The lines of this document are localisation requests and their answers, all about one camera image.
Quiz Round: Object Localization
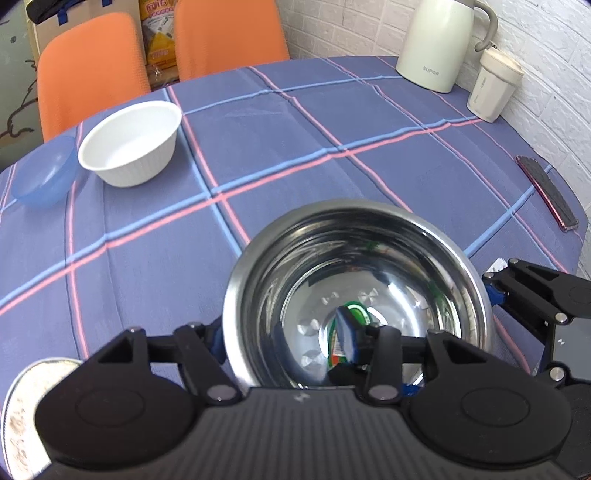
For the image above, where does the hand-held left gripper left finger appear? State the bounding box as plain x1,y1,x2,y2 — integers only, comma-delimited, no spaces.
90,316,243,404

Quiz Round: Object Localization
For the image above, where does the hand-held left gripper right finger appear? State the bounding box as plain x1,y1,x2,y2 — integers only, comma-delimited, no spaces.
335,307,497,406

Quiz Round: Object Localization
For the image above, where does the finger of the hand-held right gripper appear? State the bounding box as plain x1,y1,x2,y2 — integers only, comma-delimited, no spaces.
481,257,591,324
501,305,568,385

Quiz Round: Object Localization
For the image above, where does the stainless steel bowl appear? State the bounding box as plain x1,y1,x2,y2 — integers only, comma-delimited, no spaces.
222,198,497,393

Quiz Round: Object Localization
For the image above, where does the floral rimmed white plate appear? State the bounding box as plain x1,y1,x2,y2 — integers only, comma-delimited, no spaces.
0,359,86,480

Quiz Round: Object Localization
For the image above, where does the white bowl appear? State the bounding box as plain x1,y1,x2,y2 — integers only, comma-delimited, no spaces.
78,100,183,188

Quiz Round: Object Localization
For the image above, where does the translucent blue bowl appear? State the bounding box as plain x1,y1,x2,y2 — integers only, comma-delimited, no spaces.
10,135,79,208

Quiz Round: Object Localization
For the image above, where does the smartphone with red case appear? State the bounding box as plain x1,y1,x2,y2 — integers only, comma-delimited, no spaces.
515,155,580,232

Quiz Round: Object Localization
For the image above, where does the blue checked tablecloth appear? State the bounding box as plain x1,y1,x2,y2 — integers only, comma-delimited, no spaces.
0,55,587,480

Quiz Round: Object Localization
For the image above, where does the cream tumbler cup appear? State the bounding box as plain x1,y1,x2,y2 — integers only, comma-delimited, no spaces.
466,47,525,123

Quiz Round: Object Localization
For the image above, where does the cream thermos jug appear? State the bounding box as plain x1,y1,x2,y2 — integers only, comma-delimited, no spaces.
396,0,498,94

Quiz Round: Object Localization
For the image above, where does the orange chair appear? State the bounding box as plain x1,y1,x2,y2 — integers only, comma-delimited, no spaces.
174,0,291,83
37,12,152,143

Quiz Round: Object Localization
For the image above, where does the yellow snack packet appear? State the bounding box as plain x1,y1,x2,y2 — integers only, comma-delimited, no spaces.
139,0,178,70

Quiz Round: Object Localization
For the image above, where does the frosted glass panel cat drawing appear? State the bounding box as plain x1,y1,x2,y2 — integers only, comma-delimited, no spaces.
0,0,42,167

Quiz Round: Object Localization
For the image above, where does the cardboard box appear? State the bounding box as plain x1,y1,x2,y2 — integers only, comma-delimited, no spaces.
28,0,141,63

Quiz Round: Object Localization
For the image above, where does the black cloth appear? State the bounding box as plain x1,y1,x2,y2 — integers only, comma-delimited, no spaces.
25,0,70,25

